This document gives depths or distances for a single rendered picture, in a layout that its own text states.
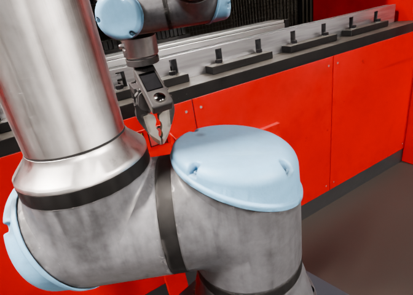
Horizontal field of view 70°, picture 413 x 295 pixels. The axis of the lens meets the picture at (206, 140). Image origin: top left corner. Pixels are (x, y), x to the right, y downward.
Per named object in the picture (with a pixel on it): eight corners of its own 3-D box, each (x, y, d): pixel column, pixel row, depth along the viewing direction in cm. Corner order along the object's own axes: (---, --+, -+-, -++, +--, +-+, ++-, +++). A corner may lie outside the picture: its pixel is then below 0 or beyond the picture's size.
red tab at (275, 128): (253, 149, 124) (252, 133, 121) (250, 147, 126) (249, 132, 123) (280, 137, 130) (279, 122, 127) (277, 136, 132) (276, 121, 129)
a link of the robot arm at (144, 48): (160, 34, 61) (120, 42, 58) (163, 57, 63) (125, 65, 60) (150, 31, 67) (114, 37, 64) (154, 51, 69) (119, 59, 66)
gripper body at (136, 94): (161, 98, 76) (152, 50, 70) (173, 108, 69) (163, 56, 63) (132, 105, 73) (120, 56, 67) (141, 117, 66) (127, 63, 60)
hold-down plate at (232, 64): (212, 74, 114) (211, 67, 112) (206, 73, 118) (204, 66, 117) (273, 58, 126) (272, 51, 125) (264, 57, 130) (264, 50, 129)
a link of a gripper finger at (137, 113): (158, 125, 72) (150, 91, 68) (160, 128, 70) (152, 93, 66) (139, 131, 70) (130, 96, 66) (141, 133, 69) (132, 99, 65)
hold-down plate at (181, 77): (109, 103, 98) (107, 94, 96) (106, 100, 102) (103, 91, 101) (190, 81, 110) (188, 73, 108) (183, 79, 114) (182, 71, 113)
